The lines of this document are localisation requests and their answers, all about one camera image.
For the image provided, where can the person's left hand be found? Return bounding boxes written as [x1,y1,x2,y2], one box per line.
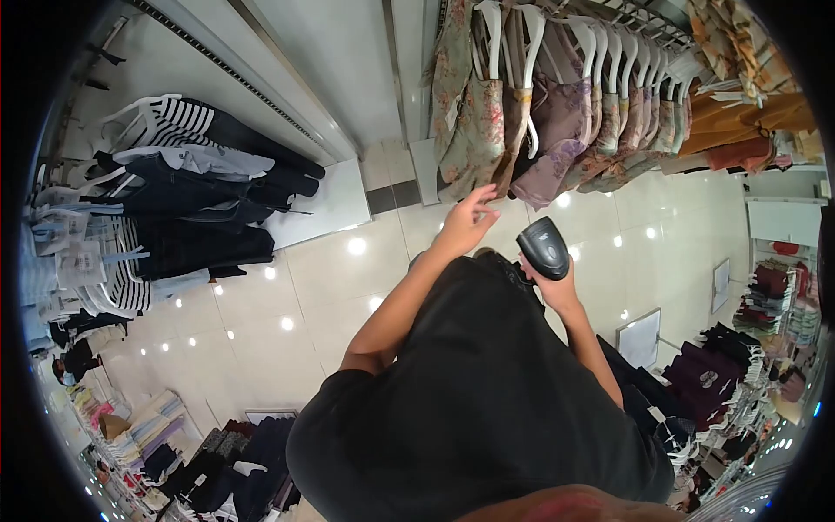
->
[434,184,502,258]

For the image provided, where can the white display table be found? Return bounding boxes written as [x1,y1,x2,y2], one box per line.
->
[744,166,829,250]

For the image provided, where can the white sign stand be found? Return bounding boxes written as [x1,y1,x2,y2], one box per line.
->
[615,307,682,371]
[711,258,731,315]

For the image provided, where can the rack of dark striped garments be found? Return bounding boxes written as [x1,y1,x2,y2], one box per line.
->
[20,93,327,327]

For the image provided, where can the person's right hand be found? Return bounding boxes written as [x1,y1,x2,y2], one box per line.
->
[520,253,583,314]

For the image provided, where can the rack of dark folded garments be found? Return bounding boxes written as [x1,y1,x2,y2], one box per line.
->
[153,418,304,522]

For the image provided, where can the person's body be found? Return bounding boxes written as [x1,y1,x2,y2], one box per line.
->
[286,251,676,522]

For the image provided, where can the rack of maroon garments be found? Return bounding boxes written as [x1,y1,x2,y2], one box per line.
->
[659,321,767,458]

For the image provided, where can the rack of pastel garments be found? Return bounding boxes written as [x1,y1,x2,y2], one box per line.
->
[68,385,203,503]

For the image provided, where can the white display platform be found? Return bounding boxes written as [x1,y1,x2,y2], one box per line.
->
[261,157,373,251]

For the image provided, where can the black barcode scanner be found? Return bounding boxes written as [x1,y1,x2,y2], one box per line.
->
[515,217,572,283]

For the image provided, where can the rack of orange garments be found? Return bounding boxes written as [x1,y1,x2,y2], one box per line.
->
[662,0,824,176]

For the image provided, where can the rack of floral garments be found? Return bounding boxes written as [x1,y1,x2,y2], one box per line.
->
[423,0,702,211]

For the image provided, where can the person's left fingers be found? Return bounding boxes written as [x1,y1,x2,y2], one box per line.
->
[462,184,502,226]

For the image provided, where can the rack of navy garments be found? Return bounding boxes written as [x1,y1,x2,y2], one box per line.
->
[597,334,702,471]

